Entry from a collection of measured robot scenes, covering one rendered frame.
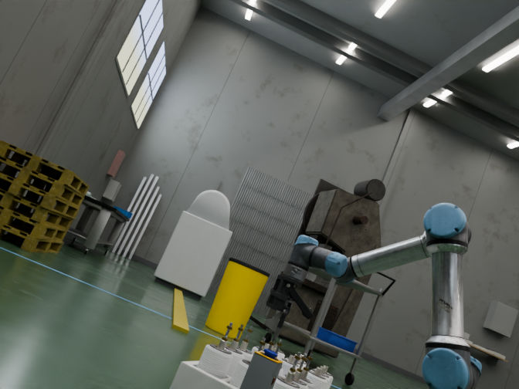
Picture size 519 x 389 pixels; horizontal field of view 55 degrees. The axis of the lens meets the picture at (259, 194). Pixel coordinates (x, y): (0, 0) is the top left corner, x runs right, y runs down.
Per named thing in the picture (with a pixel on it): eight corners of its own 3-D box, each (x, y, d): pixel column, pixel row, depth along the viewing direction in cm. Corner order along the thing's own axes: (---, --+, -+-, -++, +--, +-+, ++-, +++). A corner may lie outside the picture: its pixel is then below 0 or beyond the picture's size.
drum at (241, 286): (241, 337, 472) (267, 274, 484) (244, 344, 432) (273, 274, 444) (201, 320, 471) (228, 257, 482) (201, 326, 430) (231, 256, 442)
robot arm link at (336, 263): (354, 261, 168) (327, 252, 175) (343, 252, 159) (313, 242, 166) (346, 282, 167) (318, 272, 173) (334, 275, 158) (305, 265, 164)
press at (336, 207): (321, 350, 798) (380, 197, 846) (348, 367, 678) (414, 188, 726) (241, 316, 782) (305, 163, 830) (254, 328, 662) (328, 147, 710)
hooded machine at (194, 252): (204, 299, 803) (243, 208, 832) (205, 302, 734) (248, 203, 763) (154, 279, 798) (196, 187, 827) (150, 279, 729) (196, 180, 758)
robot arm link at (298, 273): (306, 272, 173) (307, 271, 165) (302, 285, 172) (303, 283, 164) (286, 264, 174) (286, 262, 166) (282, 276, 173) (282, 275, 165)
